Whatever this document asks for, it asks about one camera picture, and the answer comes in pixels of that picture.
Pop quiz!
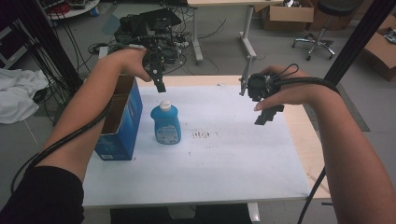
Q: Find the round white table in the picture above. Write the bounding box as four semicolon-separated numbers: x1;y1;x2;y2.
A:
39;0;101;21

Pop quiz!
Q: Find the blue cardboard box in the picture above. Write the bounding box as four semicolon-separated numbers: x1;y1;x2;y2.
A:
93;74;145;161

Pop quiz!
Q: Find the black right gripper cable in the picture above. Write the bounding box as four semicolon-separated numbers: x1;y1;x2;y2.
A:
270;63;342;224

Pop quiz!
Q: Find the white cloth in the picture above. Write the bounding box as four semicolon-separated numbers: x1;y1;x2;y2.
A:
0;67;50;125

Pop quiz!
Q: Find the blue bottle with white cap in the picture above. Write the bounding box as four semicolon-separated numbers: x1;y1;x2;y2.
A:
149;99;182;146

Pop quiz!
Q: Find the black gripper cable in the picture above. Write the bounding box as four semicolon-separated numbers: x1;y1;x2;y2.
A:
270;63;342;224
9;43;148;195

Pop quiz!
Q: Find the person's right hand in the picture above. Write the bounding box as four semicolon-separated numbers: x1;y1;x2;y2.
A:
253;64;316;113

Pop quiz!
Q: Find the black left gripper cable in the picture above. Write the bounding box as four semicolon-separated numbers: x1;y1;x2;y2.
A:
9;43;148;195

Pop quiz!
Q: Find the black metal stand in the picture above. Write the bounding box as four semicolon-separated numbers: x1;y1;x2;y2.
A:
322;0;396;87

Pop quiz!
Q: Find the black equipment pile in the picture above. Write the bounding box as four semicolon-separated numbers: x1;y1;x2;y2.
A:
113;7;185;67

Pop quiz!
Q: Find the brown cardboard box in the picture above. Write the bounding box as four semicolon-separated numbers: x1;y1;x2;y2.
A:
362;13;396;83
261;0;316;33

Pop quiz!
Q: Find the black stand with cables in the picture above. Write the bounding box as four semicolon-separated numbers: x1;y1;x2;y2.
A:
12;0;85;94

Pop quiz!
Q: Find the white desk frame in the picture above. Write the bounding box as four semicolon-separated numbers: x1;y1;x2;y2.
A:
186;0;285;66

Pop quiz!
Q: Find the person's left hand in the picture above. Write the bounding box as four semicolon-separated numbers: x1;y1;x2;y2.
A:
105;48;153;83

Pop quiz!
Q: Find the white table mat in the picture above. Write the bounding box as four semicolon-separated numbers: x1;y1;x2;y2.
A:
81;85;313;209

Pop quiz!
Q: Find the black office chair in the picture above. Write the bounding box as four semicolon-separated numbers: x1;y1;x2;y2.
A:
291;0;364;62

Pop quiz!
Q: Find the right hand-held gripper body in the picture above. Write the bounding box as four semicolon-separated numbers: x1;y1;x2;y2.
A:
238;55;284;104

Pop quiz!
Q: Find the person's black sleeve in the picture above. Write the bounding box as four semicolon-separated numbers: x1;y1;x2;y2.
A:
0;165;86;224

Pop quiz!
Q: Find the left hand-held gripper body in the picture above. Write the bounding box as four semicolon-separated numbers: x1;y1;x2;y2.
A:
142;46;166;75

